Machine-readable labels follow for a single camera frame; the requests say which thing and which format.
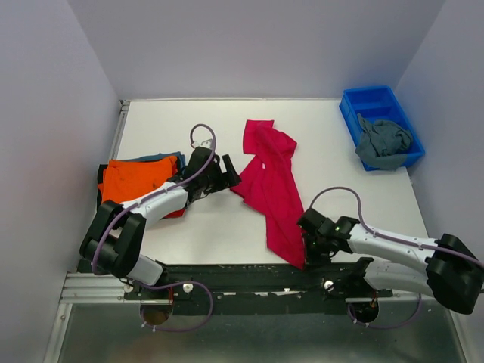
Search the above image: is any magenta t shirt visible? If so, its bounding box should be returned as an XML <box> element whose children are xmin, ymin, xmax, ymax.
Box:
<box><xmin>231</xmin><ymin>119</ymin><xmax>305</xmax><ymax>269</ymax></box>

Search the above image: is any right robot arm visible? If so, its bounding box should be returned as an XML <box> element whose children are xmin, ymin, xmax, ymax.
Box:
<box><xmin>297</xmin><ymin>208</ymin><xmax>483</xmax><ymax>315</ymax></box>

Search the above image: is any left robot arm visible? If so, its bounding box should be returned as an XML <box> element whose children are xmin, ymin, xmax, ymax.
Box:
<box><xmin>79</xmin><ymin>147</ymin><xmax>241</xmax><ymax>299</ymax></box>

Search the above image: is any teal folded t shirt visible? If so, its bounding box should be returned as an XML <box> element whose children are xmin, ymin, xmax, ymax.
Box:
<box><xmin>136</xmin><ymin>151</ymin><xmax>185</xmax><ymax>169</ymax></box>

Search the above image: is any red folded t shirt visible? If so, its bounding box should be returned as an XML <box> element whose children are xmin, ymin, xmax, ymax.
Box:
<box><xmin>165</xmin><ymin>207</ymin><xmax>186</xmax><ymax>219</ymax></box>

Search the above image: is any orange folded t shirt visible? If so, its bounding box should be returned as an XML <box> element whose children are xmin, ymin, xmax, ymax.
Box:
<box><xmin>103</xmin><ymin>157</ymin><xmax>178</xmax><ymax>203</ymax></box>

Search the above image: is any black folded t shirt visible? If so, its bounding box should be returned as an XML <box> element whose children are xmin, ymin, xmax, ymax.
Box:
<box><xmin>96</xmin><ymin>164</ymin><xmax>108</xmax><ymax>209</ymax></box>

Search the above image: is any grey crumpled t shirt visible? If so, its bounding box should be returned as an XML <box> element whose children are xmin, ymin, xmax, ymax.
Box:
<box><xmin>355</xmin><ymin>113</ymin><xmax>414</xmax><ymax>171</ymax></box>

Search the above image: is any blue plastic bin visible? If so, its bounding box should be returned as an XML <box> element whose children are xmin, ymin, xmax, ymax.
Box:
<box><xmin>340</xmin><ymin>85</ymin><xmax>425</xmax><ymax>171</ymax></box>

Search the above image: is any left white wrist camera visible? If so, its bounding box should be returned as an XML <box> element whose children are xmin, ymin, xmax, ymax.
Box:
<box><xmin>191</xmin><ymin>138</ymin><xmax>214</xmax><ymax>150</ymax></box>

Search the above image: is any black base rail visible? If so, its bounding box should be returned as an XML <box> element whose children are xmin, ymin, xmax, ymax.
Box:
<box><xmin>124</xmin><ymin>257</ymin><xmax>392</xmax><ymax>316</ymax></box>

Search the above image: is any aluminium frame profile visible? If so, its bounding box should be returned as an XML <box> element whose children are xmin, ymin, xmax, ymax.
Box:
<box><xmin>60</xmin><ymin>272</ymin><xmax>169</xmax><ymax>305</ymax></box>

